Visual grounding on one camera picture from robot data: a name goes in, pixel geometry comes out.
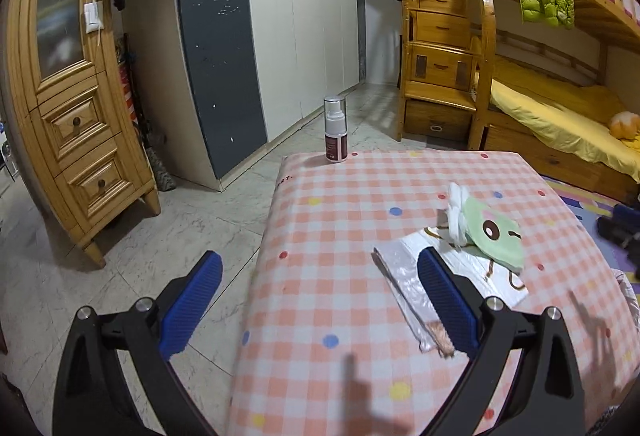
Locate clear plastic bag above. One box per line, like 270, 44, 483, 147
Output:
371, 236, 457, 359

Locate pink checkered tablecloth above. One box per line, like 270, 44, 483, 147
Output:
227, 150, 638, 436

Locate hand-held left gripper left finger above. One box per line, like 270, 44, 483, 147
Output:
52, 250, 224, 436

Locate bin with pink bag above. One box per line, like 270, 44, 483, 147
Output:
611, 268, 640, 332

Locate orange white plush toy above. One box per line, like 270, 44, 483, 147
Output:
609, 112, 640, 139

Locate green frog face pouch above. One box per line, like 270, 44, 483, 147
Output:
457, 197, 526, 273

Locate wooden glass-door cabinet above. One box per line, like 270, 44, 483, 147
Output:
0, 0, 162, 267

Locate rainbow oval rug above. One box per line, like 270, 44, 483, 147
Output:
542, 176, 640, 272

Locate maroon spray bottle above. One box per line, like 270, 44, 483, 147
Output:
322, 96, 348, 164

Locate wooden bunk bed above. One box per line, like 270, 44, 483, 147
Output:
465, 0, 640, 204

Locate dark patterned cloth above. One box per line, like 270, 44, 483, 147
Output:
117, 33, 177, 192

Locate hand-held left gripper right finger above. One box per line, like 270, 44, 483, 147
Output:
416, 246, 587, 436

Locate white grey wardrobe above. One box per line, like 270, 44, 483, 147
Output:
122, 0, 368, 192

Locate wooden stair drawers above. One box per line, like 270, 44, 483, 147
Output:
397, 0, 493, 152

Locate white crumpled paper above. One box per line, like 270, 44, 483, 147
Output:
446, 182, 473, 247

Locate yellow bed sheet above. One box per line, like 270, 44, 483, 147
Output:
490, 61, 640, 182

